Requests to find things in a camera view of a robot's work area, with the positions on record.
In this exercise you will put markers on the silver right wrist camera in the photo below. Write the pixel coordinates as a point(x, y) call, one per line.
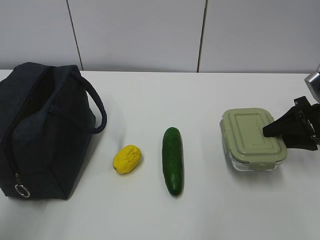
point(313, 83)

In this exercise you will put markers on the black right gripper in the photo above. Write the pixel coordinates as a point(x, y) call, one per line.
point(299, 127)

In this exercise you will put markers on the dark navy fabric bag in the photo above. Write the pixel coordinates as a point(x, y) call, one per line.
point(48, 115)

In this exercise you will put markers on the green toy cucumber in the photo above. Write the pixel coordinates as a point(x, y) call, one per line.
point(173, 161)

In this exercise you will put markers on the yellow toy lemon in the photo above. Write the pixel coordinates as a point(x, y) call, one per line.
point(127, 159)

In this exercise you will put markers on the green lidded glass container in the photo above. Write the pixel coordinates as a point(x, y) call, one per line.
point(244, 143)

